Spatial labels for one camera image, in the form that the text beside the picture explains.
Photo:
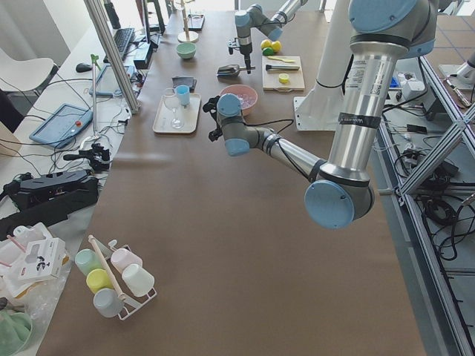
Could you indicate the green ceramic bowl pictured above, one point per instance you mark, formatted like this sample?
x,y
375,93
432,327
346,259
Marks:
x,y
186,50

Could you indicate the grey cup on rack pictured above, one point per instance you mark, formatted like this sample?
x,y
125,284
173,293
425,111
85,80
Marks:
x,y
107,303

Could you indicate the metal ice scoop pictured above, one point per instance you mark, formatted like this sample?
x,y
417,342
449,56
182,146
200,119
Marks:
x,y
233,70

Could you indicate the black keyboard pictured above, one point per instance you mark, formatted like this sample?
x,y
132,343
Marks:
x,y
123,37

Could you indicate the black picture frame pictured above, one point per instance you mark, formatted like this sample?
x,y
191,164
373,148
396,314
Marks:
x,y
195,21

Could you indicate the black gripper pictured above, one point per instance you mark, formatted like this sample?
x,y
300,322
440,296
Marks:
x,y
246,50
212,104

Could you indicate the green bowl bottom left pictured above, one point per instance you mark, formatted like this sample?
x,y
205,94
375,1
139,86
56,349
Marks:
x,y
16,329

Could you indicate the white product box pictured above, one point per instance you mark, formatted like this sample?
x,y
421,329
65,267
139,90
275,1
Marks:
x,y
43,260

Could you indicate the white cup on rack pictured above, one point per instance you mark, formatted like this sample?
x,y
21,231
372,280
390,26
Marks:
x,y
138,280

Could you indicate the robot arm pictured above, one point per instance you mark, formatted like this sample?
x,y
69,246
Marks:
x,y
367,39
253,17

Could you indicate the clear wine glass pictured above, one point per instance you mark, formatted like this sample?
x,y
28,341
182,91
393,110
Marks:
x,y
172,103

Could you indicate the black computer mouse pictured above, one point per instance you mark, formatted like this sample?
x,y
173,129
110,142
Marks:
x,y
83,67

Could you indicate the pink bowl with ice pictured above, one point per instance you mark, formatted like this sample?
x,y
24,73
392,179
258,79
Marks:
x,y
248,96

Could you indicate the light blue cup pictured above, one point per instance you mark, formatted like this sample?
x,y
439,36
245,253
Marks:
x,y
183,94

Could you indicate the pink cup on rack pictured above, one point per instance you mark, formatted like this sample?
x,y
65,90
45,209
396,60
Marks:
x,y
122,258

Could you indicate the aluminium frame post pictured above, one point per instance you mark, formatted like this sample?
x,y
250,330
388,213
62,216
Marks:
x,y
97,15

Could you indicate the wooden cutting board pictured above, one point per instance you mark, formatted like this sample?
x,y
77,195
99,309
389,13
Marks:
x,y
270,78

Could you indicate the half lemon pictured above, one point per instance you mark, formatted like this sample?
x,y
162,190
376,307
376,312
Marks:
x,y
283,78

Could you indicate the yellow plastic knife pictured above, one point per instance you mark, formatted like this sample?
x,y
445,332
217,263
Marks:
x,y
280,59

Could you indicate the wooden stand with pole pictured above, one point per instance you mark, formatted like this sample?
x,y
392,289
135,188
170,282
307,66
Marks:
x,y
187,35

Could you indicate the white wire cup rack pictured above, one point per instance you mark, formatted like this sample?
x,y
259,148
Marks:
x,y
132,304

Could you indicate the blue teach pendant tablet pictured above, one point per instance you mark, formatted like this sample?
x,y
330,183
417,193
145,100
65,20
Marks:
x,y
62,126

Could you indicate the beige serving tray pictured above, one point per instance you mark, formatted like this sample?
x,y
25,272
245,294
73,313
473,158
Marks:
x,y
188,116

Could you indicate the yellow cup on rack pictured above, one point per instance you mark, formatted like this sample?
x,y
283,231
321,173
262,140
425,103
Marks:
x,y
97,280

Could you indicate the green cup on rack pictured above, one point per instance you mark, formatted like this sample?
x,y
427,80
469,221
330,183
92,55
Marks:
x,y
86,261

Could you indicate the white chair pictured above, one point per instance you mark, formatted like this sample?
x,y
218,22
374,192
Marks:
x,y
24,76

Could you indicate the wooden rack handle rod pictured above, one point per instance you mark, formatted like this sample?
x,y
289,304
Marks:
x,y
92,240

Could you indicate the dark grey folded cloth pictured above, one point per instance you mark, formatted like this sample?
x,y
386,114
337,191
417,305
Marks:
x,y
184,80

